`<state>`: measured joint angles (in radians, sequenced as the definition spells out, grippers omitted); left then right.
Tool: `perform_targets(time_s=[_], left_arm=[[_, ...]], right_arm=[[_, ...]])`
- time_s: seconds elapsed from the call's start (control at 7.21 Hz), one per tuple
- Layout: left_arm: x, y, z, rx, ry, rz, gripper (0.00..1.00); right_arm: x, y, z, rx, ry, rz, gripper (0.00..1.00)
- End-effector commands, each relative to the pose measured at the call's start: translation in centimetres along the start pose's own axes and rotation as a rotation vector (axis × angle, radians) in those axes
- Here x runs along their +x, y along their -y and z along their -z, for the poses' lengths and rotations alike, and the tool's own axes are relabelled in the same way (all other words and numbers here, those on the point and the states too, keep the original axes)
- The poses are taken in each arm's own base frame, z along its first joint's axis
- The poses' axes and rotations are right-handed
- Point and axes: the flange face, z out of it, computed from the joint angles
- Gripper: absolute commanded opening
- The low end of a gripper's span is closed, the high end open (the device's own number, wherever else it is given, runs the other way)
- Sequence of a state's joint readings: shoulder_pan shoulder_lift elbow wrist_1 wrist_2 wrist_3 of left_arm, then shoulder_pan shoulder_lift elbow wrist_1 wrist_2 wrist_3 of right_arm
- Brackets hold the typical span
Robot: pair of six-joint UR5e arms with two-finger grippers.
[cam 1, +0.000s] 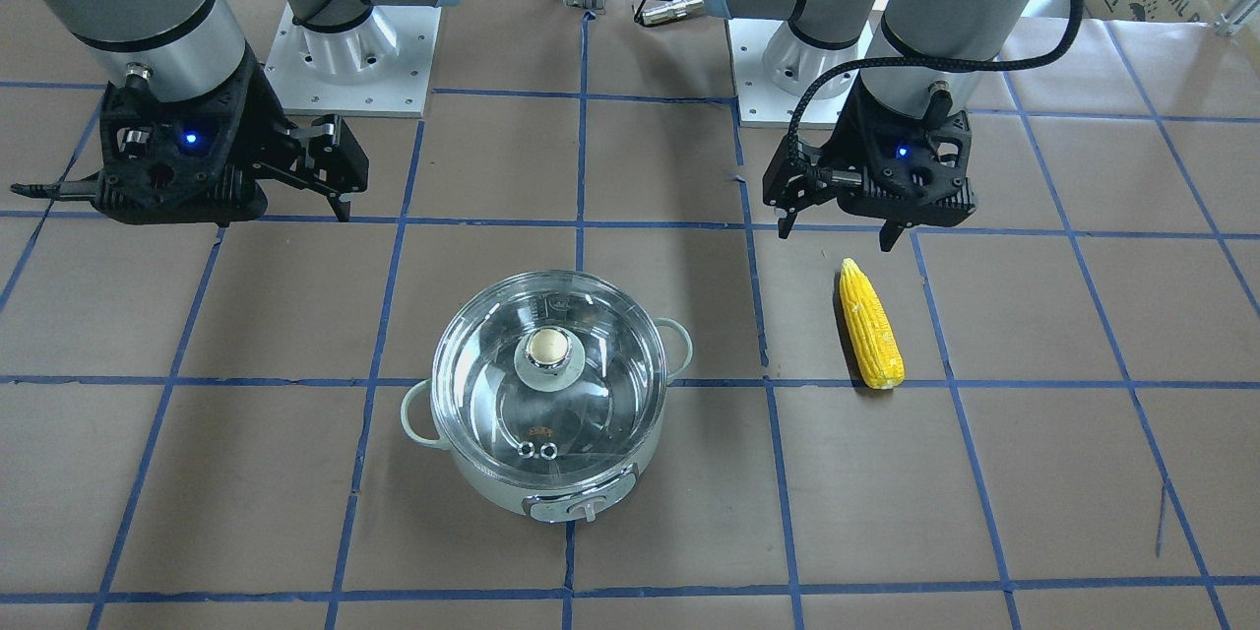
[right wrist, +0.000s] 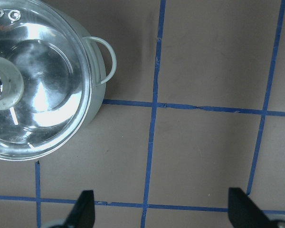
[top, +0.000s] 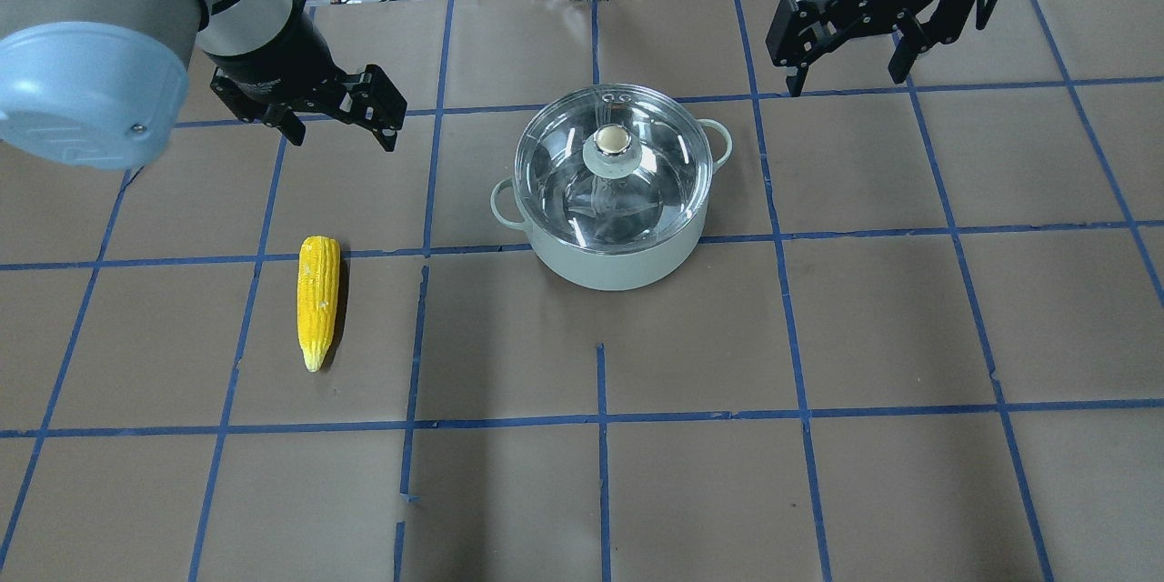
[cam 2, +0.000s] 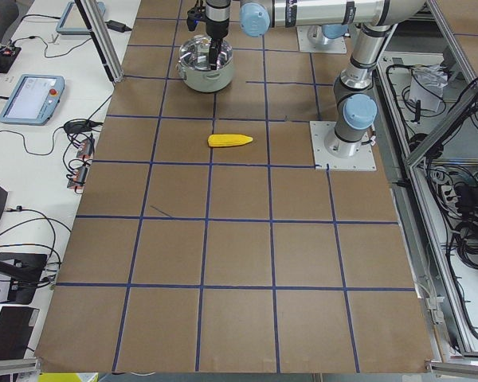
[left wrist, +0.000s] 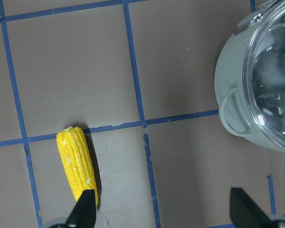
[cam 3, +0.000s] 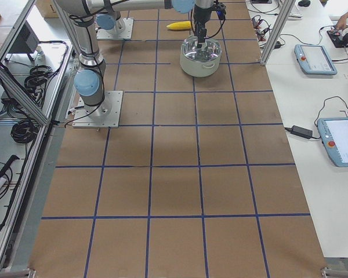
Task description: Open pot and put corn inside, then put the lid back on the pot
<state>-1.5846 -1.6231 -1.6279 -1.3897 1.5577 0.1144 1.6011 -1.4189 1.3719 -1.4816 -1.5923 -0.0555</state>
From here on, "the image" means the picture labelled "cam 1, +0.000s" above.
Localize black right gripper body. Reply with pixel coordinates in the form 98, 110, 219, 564
57, 48, 296, 226

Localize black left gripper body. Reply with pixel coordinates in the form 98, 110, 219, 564
762, 79, 977, 227

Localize yellow corn cob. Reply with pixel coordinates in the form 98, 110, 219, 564
837, 258, 906, 391

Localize glass pot lid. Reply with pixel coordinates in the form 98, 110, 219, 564
431, 270, 668, 493

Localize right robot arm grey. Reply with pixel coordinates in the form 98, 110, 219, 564
13, 0, 462, 226

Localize pale green electric pot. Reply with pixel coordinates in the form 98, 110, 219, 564
399, 270, 694, 525

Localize silver cylindrical connector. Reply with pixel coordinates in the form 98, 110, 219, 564
634, 0, 707, 28

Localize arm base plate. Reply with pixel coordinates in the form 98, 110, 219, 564
265, 6, 441, 118
725, 16, 887, 130

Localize black braided cable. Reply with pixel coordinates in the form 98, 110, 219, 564
785, 0, 1085, 183

